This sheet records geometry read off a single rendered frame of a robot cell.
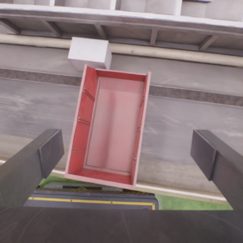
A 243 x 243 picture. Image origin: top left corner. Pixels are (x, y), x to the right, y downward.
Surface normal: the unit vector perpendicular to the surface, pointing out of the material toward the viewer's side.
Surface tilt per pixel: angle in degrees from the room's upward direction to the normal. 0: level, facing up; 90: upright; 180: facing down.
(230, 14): 31
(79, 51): 0
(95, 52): 0
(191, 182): 2
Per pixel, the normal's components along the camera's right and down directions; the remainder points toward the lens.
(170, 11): -0.58, -0.03
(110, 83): -0.14, 0.36
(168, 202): -0.07, -0.12
